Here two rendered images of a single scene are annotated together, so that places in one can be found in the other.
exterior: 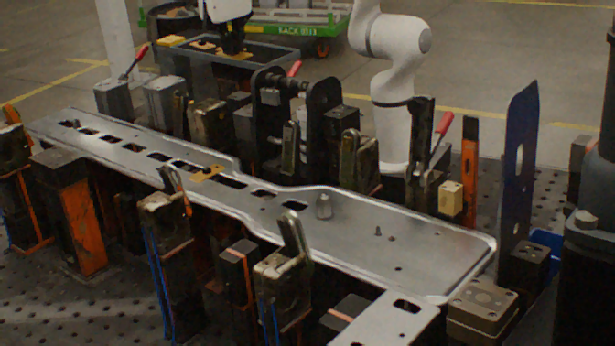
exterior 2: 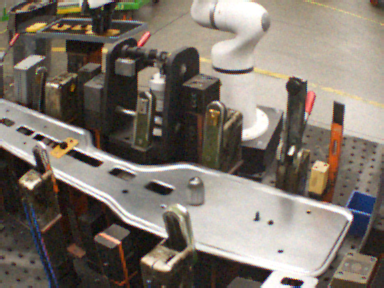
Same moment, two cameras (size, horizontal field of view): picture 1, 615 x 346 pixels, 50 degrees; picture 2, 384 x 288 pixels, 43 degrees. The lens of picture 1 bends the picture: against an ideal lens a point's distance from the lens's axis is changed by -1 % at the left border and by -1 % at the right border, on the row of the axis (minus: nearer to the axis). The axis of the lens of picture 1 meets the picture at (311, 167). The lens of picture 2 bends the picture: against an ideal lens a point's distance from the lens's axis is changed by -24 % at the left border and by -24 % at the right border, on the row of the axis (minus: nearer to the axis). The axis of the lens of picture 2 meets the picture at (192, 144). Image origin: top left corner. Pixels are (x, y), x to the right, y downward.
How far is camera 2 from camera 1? 28 cm
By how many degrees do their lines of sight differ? 10
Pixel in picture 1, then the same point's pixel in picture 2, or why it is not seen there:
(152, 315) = (35, 268)
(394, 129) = (237, 95)
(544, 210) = (352, 173)
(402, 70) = (246, 42)
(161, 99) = (26, 77)
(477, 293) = (352, 264)
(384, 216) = (259, 199)
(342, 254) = (224, 243)
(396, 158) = not seen: hidden behind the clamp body
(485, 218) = not seen: hidden behind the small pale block
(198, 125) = (53, 99)
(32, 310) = not seen: outside the picture
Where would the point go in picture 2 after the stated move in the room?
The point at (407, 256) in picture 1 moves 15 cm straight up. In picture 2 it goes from (287, 238) to (300, 168)
